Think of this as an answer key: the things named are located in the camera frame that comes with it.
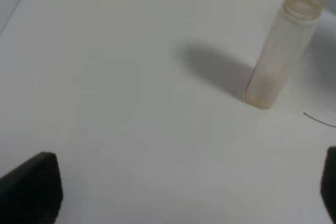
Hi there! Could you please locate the clear plastic drink bottle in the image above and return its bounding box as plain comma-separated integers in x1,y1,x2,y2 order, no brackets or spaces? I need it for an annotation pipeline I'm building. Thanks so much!
245,0,323,109

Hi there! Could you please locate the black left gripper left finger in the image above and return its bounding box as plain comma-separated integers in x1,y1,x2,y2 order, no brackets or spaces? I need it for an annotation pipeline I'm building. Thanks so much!
1,152,64,223

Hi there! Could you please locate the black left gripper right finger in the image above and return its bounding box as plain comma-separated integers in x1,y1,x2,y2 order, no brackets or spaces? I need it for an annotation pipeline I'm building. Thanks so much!
320,146,336,223

